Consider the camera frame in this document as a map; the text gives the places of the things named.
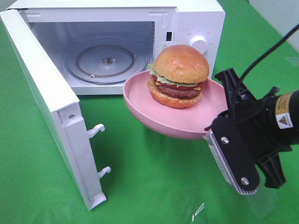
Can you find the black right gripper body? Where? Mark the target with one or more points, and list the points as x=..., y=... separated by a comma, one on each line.
x=265, y=124

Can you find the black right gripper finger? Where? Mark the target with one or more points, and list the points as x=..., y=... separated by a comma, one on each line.
x=270, y=165
x=234, y=94

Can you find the pink round plate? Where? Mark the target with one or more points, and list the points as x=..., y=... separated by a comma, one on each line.
x=187, y=123

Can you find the burger with sesame-free bun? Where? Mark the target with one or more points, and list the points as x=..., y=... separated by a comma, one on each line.
x=177, y=75

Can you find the white microwave door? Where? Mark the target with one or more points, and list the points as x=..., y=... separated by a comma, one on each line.
x=60, y=108

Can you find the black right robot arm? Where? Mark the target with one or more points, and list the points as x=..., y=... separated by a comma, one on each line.
x=251, y=133

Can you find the upper white microwave knob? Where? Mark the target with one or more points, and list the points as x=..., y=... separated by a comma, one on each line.
x=199, y=42

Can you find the glass microwave turntable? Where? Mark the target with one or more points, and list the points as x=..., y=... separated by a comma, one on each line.
x=106, y=64

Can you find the white microwave oven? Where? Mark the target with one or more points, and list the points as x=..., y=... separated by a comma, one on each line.
x=61, y=26

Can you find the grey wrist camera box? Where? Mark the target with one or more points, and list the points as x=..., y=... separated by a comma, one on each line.
x=232, y=156

